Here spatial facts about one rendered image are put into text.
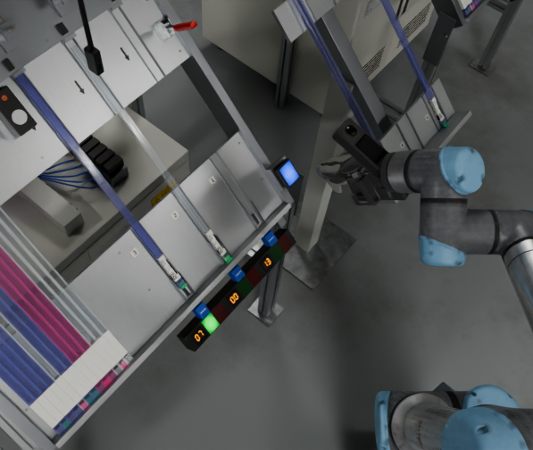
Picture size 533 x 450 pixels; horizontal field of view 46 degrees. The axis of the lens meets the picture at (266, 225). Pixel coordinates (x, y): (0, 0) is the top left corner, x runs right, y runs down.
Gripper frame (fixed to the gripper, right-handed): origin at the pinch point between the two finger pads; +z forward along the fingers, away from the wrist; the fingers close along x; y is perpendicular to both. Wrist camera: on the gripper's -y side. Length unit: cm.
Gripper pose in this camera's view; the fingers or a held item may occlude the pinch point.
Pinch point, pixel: (320, 166)
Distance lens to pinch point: 128.0
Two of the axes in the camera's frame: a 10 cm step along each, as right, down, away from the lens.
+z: -5.9, -0.4, 8.1
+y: 5.1, 7.5, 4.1
